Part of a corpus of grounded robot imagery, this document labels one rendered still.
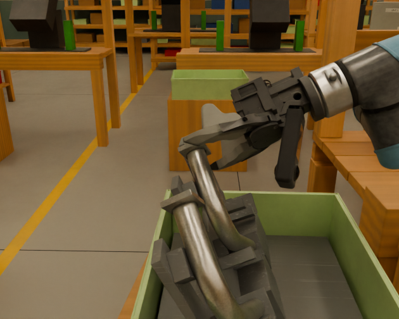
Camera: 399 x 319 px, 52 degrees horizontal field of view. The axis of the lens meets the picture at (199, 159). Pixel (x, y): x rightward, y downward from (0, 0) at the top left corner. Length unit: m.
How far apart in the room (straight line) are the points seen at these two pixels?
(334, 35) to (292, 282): 0.97
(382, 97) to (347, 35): 0.97
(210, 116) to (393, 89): 0.26
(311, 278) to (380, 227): 0.32
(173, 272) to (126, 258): 1.97
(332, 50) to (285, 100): 0.97
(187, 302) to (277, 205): 0.56
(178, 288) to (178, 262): 0.03
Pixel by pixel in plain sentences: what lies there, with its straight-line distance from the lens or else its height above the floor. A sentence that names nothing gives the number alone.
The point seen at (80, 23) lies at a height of 0.72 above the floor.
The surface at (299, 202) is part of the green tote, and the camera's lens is 1.02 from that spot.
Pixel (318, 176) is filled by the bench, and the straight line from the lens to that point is 1.73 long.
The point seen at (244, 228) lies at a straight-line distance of 0.92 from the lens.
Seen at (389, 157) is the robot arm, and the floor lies 1.17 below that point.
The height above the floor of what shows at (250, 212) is 0.95.
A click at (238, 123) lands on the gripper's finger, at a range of 0.58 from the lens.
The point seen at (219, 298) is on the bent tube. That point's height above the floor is 1.10.
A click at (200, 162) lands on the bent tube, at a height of 1.16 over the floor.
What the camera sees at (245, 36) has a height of 0.66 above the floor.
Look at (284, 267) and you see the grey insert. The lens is 0.94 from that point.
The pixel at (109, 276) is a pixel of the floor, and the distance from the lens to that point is 2.32.
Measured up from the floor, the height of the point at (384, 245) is 0.79.
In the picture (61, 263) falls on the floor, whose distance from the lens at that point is 2.49.
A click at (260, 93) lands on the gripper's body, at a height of 1.26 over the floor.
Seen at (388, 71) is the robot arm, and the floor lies 1.30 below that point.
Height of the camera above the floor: 1.40
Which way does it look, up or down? 22 degrees down
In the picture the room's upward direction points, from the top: straight up
